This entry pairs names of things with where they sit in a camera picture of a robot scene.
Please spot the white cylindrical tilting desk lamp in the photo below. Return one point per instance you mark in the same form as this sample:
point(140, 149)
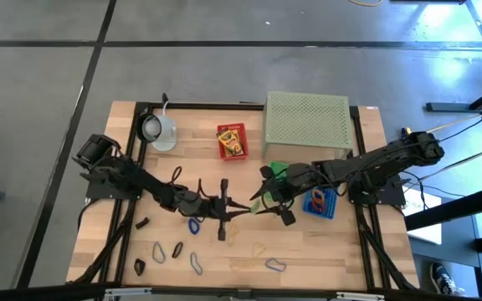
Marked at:
point(165, 134)

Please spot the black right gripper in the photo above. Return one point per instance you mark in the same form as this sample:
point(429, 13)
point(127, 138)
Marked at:
point(299, 180)

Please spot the green perforated metal riser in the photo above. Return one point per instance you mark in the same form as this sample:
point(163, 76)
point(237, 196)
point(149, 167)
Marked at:
point(307, 121)

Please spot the black wide rubber band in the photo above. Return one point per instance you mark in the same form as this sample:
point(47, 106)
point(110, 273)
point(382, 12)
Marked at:
point(174, 252)
point(142, 223)
point(136, 267)

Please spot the yellow power plug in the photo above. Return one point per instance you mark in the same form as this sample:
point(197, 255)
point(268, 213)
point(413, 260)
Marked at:
point(405, 131)

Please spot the black floor bar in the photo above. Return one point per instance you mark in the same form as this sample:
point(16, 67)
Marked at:
point(454, 107)

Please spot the person's shoe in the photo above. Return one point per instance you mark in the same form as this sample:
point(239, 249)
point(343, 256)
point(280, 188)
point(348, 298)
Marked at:
point(444, 278)

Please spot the blue plastic basket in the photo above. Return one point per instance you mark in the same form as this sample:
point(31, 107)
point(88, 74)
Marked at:
point(331, 213)

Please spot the white box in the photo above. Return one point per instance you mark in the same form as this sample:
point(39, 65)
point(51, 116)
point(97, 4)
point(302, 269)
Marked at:
point(427, 228)

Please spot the yellow rubber band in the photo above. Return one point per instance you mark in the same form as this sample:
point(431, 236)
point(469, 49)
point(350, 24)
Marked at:
point(233, 239)
point(241, 263)

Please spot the black desk frame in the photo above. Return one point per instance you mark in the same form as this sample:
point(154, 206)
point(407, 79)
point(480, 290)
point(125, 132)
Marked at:
point(450, 211)

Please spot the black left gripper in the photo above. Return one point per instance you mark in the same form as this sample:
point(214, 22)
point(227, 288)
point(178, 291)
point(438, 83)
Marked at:
point(199, 205)

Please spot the green plastic basket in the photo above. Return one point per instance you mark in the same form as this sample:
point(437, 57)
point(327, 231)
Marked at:
point(280, 166)

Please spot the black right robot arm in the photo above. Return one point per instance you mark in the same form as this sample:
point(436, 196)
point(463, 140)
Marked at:
point(375, 161)

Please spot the black crossbar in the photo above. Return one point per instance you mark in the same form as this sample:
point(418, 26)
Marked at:
point(36, 294)

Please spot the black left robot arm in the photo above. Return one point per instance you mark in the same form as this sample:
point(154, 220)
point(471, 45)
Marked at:
point(140, 180)

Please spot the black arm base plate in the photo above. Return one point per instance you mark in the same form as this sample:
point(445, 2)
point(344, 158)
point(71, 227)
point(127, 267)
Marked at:
point(391, 200)
point(107, 194)

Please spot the red plastic basket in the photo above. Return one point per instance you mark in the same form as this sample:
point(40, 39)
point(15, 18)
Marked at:
point(245, 129)

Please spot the silver metal bracket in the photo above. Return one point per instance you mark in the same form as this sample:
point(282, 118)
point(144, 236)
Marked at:
point(360, 296)
point(128, 292)

